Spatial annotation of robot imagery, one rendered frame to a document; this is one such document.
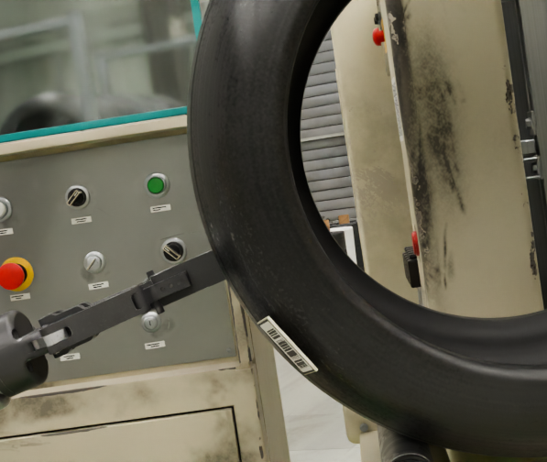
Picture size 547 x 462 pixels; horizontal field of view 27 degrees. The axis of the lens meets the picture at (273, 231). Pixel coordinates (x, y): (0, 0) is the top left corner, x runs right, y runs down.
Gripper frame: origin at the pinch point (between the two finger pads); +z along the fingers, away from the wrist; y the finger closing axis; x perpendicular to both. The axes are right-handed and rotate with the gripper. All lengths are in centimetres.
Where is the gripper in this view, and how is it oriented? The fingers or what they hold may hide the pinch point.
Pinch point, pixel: (191, 276)
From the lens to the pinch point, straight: 106.4
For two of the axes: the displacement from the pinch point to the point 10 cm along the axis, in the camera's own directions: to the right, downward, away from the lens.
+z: 9.2, -3.9, -0.9
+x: 4.0, 9.2, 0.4
